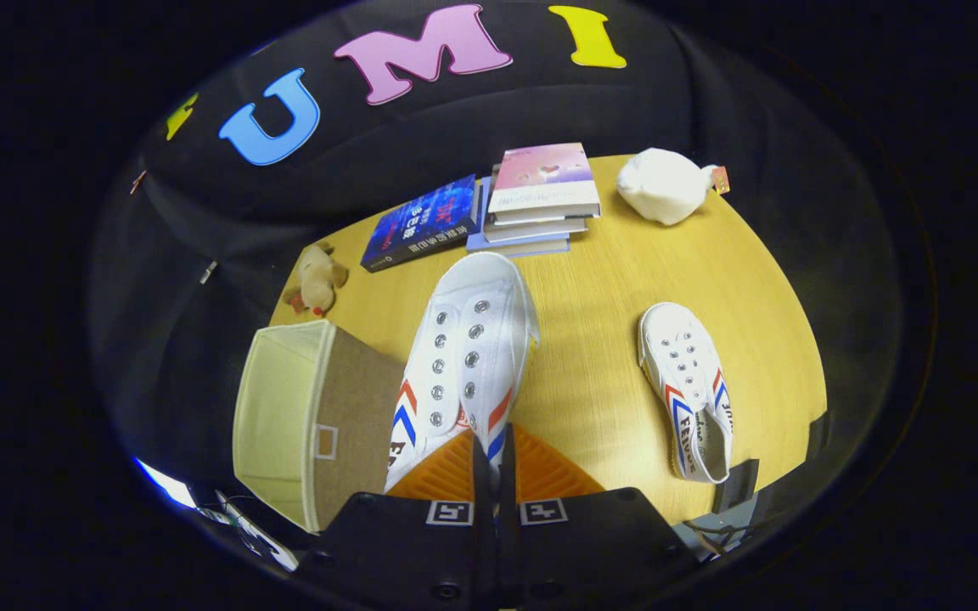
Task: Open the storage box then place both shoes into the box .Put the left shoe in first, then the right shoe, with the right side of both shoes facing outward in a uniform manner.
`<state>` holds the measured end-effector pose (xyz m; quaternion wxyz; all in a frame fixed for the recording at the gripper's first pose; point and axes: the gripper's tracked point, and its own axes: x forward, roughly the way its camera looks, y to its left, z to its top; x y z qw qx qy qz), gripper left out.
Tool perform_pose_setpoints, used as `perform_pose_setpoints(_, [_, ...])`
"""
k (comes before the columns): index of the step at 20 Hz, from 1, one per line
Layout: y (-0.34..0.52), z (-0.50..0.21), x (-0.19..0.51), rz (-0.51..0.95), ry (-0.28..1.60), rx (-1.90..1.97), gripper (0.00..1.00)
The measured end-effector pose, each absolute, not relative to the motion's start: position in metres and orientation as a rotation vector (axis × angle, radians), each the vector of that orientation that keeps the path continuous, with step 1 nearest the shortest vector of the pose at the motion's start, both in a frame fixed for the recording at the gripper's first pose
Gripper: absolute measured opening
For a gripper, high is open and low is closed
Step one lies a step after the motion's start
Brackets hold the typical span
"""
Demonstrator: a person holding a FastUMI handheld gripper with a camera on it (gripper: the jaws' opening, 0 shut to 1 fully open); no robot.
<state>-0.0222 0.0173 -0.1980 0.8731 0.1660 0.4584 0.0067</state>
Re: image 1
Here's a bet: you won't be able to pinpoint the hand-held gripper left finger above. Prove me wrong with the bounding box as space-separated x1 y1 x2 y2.
295 429 497 611

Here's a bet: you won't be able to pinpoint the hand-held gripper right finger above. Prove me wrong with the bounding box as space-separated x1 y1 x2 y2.
497 424 698 611

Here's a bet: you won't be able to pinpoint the beige fabric storage box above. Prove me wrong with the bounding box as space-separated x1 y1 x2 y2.
232 319 409 534

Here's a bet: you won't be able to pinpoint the white canvas shoe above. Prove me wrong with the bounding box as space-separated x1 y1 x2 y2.
638 302 734 485
384 251 541 495

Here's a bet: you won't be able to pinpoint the black rectangular object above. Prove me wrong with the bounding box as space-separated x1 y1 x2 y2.
712 458 761 515

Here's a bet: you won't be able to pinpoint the light blue book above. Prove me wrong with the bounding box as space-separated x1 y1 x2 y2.
465 177 572 258

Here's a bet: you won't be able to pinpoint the white middle book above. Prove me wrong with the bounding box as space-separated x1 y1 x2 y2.
483 216 589 245

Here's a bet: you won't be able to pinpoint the brown plush dog toy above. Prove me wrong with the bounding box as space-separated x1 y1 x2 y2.
282 243 350 317

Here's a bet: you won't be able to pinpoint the dark blue book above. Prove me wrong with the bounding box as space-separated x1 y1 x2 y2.
360 174 483 273

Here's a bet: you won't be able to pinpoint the computer monitor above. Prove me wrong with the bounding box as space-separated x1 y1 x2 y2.
134 457 201 510

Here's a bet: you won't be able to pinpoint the pink cover book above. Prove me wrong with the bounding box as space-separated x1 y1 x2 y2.
487 142 602 226

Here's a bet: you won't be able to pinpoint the white plush toy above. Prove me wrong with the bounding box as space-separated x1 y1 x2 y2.
616 148 731 227

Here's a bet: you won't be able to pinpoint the tangled cables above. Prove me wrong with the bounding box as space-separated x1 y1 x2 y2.
680 519 749 557

